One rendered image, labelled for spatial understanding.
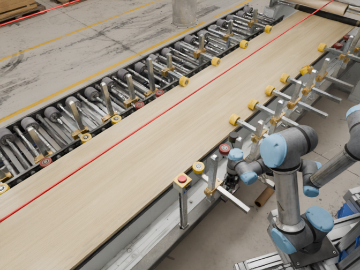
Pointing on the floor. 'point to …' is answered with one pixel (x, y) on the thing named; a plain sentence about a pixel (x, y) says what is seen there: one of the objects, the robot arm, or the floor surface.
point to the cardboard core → (264, 196)
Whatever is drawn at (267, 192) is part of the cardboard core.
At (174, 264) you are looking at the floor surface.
